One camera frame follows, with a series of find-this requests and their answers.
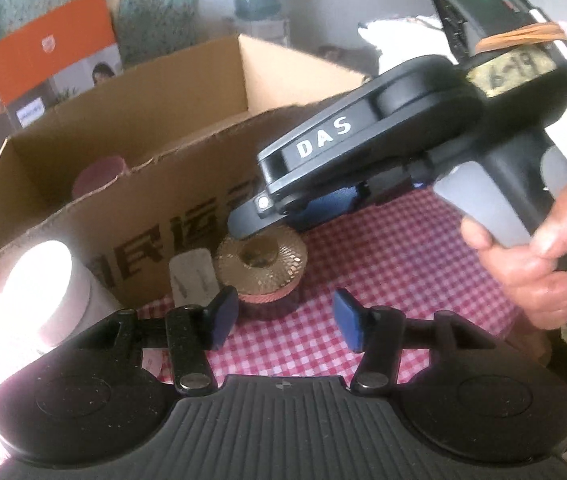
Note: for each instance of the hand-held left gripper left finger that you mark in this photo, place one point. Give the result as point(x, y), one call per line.
point(224, 317)

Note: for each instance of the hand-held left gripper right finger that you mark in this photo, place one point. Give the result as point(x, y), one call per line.
point(347, 321)

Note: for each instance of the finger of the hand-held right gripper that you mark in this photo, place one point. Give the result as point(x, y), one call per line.
point(248, 217)

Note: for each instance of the brown cardboard box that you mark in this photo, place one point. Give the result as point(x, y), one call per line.
point(163, 110)

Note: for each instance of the person's right hand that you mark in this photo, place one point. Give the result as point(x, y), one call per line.
point(548, 280)

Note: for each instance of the small white packet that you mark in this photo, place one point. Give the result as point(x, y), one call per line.
point(192, 275)

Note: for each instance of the pink checkered tablecloth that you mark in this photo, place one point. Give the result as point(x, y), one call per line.
point(403, 260)

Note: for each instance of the white water dispenser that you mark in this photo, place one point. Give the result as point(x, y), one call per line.
point(263, 30)

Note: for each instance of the white cylindrical jar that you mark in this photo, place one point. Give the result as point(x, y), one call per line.
point(43, 290)

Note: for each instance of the teal patterned cloth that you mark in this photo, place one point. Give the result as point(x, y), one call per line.
point(153, 5)

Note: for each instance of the orange and white product box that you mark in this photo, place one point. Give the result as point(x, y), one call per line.
point(48, 45)

